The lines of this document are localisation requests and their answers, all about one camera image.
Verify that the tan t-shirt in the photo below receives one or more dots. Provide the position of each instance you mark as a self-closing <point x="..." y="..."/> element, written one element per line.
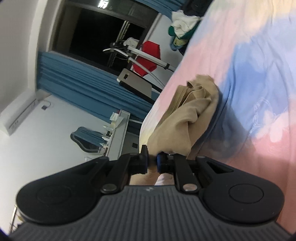
<point x="175" y="127"/>

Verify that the wavy frame vanity mirror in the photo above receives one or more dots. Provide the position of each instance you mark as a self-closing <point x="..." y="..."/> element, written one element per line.
<point x="88" y="140"/>

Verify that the left blue curtain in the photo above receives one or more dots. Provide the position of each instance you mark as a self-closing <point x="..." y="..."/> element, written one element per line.
<point x="93" y="90"/>

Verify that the pile of mixed clothes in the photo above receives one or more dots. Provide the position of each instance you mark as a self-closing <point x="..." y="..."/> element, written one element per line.
<point x="185" y="22"/>

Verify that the white dressing table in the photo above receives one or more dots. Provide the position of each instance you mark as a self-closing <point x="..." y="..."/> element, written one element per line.
<point x="118" y="129"/>

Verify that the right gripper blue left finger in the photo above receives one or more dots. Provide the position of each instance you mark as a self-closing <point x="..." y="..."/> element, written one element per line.
<point x="123" y="169"/>

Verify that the white wall air conditioner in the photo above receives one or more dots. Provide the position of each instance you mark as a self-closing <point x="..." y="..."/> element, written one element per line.
<point x="15" y="113"/>

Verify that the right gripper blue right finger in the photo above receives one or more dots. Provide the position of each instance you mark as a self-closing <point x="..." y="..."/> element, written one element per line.
<point x="178" y="166"/>

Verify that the folded ironing board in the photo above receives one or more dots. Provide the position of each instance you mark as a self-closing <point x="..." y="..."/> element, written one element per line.
<point x="136" y="84"/>

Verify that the pastel tie-dye bed sheet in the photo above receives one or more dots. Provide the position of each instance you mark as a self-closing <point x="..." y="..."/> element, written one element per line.
<point x="248" y="48"/>

